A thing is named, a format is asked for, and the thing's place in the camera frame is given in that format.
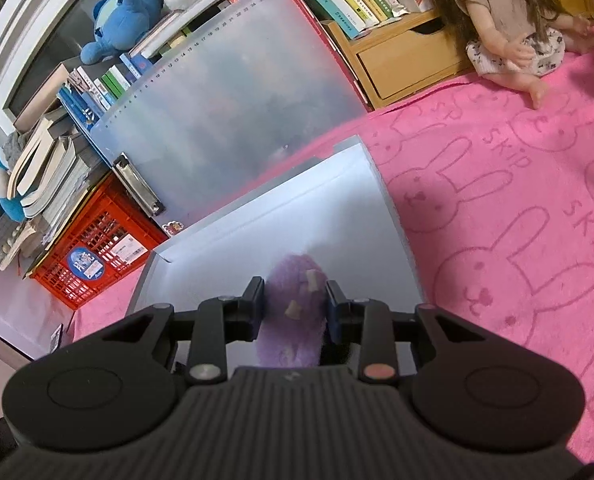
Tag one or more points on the long-haired doll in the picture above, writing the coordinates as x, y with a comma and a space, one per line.
507, 25

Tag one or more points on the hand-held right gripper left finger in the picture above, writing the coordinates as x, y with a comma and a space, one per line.
254, 310

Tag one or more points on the red plastic crate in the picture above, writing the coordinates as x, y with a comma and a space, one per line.
102, 250

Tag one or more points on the grey knitted cloth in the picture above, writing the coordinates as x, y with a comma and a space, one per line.
12, 147

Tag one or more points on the translucent plastic clipboard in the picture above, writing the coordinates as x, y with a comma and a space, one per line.
227, 100

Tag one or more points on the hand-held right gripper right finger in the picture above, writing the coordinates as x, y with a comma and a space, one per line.
333, 315

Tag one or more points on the blue plush toy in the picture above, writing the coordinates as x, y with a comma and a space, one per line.
124, 15

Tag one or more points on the purple plush toy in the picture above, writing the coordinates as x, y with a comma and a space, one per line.
292, 330

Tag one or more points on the row of thin books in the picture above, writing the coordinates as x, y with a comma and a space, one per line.
107, 85

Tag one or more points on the wooden drawer organizer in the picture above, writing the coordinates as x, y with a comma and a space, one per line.
402, 55

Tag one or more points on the small colourful sticker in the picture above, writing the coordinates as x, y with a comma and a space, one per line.
172, 227

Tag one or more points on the white cardboard box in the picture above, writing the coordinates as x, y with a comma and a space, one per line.
277, 220

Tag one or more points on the stack of worn books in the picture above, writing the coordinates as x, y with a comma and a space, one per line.
52, 170

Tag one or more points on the pink rabbit print towel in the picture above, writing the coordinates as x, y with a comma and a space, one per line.
502, 220

